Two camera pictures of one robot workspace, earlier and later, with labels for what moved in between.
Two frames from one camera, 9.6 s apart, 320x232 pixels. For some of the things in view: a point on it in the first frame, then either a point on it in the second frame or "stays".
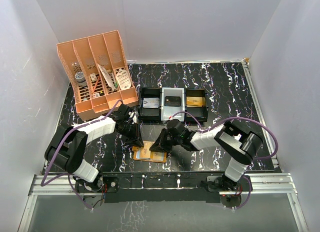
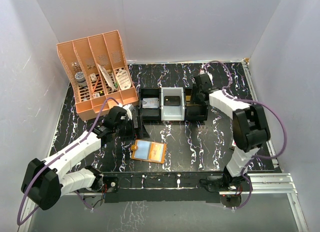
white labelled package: (123, 80) stays
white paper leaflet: (106, 77) stays
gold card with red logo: (145, 152) to (156, 151)
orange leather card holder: (145, 154) stays
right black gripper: (160, 145) to (194, 99)
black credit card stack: (172, 101) stays
